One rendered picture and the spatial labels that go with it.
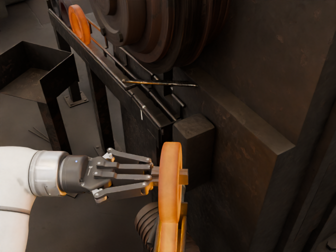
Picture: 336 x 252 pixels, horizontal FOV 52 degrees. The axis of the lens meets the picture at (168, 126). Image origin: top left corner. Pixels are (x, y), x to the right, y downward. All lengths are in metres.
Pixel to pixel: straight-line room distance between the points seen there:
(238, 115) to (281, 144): 0.13
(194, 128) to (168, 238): 0.32
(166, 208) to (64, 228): 1.16
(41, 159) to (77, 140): 1.42
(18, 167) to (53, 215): 1.11
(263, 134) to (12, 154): 0.54
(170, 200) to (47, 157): 0.25
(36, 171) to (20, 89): 0.89
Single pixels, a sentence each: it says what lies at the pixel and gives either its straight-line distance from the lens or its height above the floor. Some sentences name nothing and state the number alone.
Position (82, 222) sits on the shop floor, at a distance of 1.75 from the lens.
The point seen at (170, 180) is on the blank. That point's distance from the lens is 0.61.
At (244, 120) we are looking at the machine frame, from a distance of 0.87.
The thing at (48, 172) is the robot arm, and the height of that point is 0.94.
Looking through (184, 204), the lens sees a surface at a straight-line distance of 0.88.
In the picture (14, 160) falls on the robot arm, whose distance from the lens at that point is 0.72.
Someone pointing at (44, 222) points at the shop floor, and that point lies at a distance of 1.80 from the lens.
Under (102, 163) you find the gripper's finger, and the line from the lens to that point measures 0.69.
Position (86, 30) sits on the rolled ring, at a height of 0.70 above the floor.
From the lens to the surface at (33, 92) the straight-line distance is 1.50.
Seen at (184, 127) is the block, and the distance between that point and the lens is 0.94.
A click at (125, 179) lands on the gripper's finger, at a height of 0.92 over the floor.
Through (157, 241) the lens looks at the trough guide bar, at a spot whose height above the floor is 0.68.
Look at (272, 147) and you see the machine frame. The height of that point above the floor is 0.87.
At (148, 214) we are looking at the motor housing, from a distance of 1.09.
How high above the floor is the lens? 1.44
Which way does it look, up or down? 42 degrees down
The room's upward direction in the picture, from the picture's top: straight up
